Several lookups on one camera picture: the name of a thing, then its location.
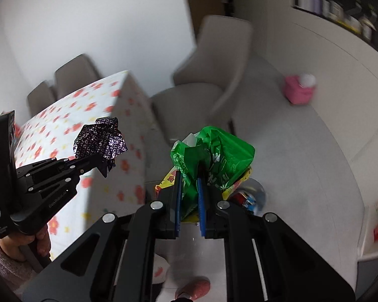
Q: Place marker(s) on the pink slipper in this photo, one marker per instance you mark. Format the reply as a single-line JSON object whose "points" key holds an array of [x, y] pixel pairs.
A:
{"points": [[194, 290]]}

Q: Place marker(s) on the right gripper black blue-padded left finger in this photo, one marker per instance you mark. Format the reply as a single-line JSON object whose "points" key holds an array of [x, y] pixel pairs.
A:
{"points": [[170, 196]]}

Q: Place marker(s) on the purple patterned foil wrapper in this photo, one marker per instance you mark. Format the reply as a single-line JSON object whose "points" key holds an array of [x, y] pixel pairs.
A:
{"points": [[103, 139]]}

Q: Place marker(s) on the person left hand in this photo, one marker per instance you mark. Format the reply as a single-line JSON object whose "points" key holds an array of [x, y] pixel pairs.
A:
{"points": [[11, 244]]}

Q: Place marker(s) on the white cabinet with shelves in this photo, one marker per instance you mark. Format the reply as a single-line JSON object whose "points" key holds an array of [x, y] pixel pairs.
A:
{"points": [[346, 69]]}

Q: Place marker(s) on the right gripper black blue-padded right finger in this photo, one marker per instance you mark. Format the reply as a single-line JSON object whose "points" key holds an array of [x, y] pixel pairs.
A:
{"points": [[210, 221]]}

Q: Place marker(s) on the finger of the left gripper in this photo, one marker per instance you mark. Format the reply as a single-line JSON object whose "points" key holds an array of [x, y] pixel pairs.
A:
{"points": [[80, 166]]}

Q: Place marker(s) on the grey chair right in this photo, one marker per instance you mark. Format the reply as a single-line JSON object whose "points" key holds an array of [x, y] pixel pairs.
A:
{"points": [[74, 75]]}

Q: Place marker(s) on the trash bin with can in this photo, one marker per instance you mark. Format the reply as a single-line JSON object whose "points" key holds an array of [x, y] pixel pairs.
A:
{"points": [[251, 196]]}

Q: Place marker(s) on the grey chair left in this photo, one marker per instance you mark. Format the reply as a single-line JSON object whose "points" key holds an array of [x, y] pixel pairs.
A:
{"points": [[40, 98]]}

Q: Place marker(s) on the grey side chair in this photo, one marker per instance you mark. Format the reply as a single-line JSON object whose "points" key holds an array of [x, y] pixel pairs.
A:
{"points": [[207, 85]]}

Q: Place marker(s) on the green yellow snack bag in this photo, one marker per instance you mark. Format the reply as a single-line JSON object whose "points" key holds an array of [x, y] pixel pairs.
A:
{"points": [[222, 160]]}

